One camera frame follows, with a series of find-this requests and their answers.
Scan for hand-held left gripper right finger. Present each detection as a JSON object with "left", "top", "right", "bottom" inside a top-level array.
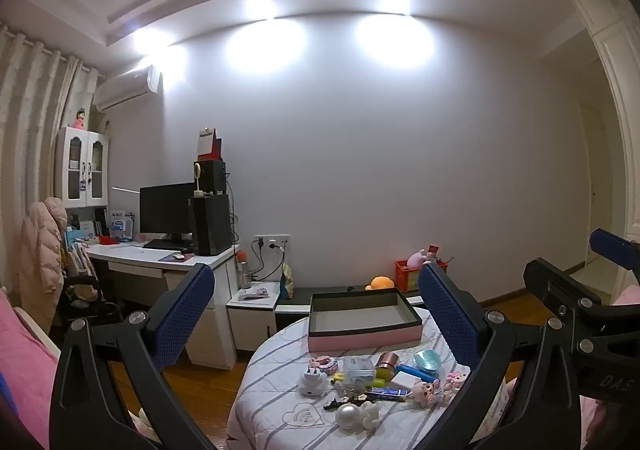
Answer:
[{"left": 418, "top": 261, "right": 583, "bottom": 450}]

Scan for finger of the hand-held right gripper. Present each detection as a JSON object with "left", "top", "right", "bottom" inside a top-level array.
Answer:
[
  {"left": 523, "top": 258, "right": 640, "bottom": 356},
  {"left": 589, "top": 228, "right": 640, "bottom": 281}
]

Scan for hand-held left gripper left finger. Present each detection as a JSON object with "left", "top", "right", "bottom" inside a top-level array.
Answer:
[{"left": 48, "top": 262, "right": 216, "bottom": 450}]

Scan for teal round dish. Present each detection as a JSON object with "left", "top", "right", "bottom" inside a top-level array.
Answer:
[{"left": 413, "top": 349, "right": 442, "bottom": 378}]

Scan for blue tube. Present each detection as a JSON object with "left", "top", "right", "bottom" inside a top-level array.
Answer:
[{"left": 396, "top": 364, "right": 440, "bottom": 383}]

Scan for rose gold cylinder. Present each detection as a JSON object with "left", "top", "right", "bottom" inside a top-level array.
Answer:
[{"left": 376, "top": 351, "right": 399, "bottom": 379}]

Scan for pink storage box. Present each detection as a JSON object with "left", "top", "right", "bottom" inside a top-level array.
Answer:
[{"left": 307, "top": 287, "right": 425, "bottom": 352}]

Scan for blue and gold long box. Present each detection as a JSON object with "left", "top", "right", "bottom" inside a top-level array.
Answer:
[{"left": 367, "top": 386, "right": 408, "bottom": 402}]

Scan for clear plastic flosser box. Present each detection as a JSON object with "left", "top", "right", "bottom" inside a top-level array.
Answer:
[{"left": 341, "top": 356, "right": 377, "bottom": 386}]

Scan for red crate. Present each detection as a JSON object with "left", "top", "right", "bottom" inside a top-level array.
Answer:
[{"left": 394, "top": 258, "right": 426, "bottom": 291}]

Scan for white bedside cabinet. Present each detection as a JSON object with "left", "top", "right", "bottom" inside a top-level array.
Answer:
[{"left": 226, "top": 281, "right": 281, "bottom": 366}]

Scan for black keyboard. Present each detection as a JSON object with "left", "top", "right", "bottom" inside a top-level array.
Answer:
[{"left": 142, "top": 239, "right": 193, "bottom": 252}]

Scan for water bottle with red cap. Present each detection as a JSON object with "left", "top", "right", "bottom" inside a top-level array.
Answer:
[{"left": 236, "top": 250, "right": 252, "bottom": 290}]

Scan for white desk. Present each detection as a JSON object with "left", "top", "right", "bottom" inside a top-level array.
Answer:
[{"left": 85, "top": 240, "right": 241, "bottom": 371}]

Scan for black computer tower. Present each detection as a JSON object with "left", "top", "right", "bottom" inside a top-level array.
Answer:
[{"left": 189, "top": 193, "right": 235, "bottom": 257}]

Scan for yellow packet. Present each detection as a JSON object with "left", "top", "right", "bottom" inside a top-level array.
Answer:
[{"left": 332, "top": 372, "right": 387, "bottom": 389}]

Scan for black office chair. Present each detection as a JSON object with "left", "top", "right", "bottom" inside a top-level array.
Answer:
[{"left": 50, "top": 260, "right": 123, "bottom": 331}]

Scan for black monitor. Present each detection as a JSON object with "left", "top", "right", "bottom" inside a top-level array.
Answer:
[{"left": 139, "top": 182, "right": 197, "bottom": 251}]

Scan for blue and white box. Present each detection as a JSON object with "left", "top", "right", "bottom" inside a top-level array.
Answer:
[{"left": 110, "top": 210, "right": 135, "bottom": 241}]

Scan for snack bag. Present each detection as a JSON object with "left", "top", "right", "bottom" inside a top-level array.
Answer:
[{"left": 278, "top": 262, "right": 297, "bottom": 300}]

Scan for low black bench cabinet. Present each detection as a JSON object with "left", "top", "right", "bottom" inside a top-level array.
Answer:
[{"left": 275, "top": 285, "right": 426, "bottom": 316}]

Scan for row of books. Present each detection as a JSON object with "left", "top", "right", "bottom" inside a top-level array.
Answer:
[{"left": 65, "top": 227, "right": 101, "bottom": 276}]

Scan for black speaker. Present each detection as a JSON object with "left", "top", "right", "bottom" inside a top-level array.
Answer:
[{"left": 194, "top": 160, "right": 227, "bottom": 195}]

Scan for white charger plug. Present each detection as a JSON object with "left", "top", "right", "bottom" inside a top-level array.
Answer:
[{"left": 298, "top": 365, "right": 328, "bottom": 397}]

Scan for pink padded jacket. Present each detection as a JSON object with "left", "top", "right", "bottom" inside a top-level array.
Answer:
[{"left": 19, "top": 196, "right": 68, "bottom": 298}]

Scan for desk calendar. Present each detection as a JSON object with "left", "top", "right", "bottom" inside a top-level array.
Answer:
[{"left": 197, "top": 128, "right": 217, "bottom": 162}]

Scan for pink bedding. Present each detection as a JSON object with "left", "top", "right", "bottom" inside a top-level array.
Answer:
[{"left": 0, "top": 287, "right": 61, "bottom": 431}]

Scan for white glass-door cabinet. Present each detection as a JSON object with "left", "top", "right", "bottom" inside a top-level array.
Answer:
[{"left": 54, "top": 126, "right": 111, "bottom": 208}]

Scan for white air conditioner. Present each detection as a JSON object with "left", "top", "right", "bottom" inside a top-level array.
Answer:
[{"left": 92, "top": 65, "right": 162, "bottom": 112}]

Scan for beige curtain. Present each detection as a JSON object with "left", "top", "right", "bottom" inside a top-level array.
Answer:
[{"left": 0, "top": 22, "right": 103, "bottom": 291}]

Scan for black power cable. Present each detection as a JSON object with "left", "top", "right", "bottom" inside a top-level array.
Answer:
[{"left": 250, "top": 239, "right": 287, "bottom": 281}]

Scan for white wall outlet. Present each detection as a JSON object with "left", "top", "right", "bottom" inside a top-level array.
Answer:
[{"left": 254, "top": 233, "right": 291, "bottom": 251}]

